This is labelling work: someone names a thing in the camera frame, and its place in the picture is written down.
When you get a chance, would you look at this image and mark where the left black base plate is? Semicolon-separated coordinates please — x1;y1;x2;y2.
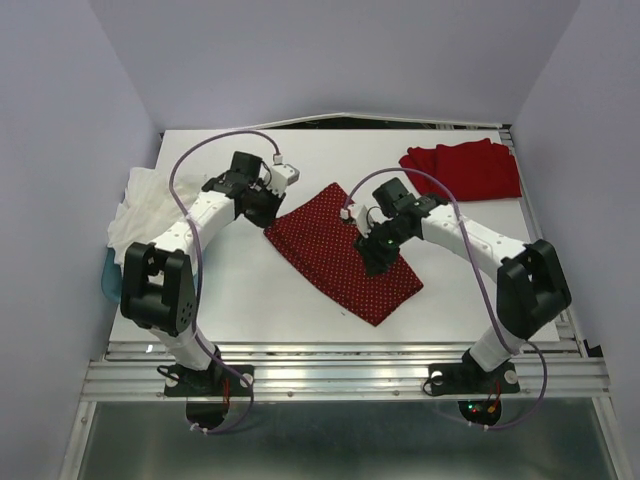
156;363;255;434

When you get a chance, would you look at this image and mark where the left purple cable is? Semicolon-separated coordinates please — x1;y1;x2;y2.
167;128;284;436

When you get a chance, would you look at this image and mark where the aluminium rail frame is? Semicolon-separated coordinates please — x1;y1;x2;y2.
59;119;626;480

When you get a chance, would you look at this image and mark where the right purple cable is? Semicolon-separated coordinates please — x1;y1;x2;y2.
342;167;551;432

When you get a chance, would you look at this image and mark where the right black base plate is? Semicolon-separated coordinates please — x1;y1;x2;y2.
421;362;521;429

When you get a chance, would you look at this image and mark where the red polka dot skirt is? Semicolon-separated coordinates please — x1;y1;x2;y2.
264;183;424;326

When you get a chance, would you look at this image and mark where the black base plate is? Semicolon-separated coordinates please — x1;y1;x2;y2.
421;362;521;429
156;363;255;434

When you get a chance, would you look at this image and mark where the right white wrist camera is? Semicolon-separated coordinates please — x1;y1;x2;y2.
340;203;376;238

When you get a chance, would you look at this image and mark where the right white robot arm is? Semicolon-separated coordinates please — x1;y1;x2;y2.
340;178;572;390

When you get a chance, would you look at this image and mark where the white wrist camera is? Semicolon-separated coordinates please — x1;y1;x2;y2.
267;163;300;196
340;203;376;238

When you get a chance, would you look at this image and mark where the purple cable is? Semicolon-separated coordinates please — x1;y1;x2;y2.
342;167;551;432
167;128;284;436

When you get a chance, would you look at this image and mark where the teal plastic basket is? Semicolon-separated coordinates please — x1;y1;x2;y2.
101;247;122;304

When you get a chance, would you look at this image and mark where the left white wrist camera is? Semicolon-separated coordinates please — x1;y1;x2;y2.
267;163;300;196

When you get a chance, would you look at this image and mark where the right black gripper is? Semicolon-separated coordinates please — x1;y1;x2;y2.
352;220;412;278

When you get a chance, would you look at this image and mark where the folded plain red skirt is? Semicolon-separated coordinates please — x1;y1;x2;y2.
399;139;522;202

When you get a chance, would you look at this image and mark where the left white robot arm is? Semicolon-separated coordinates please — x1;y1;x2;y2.
120;151;299;394

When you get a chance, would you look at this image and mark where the white skirt in basket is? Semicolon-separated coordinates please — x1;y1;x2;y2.
107;167;183;267

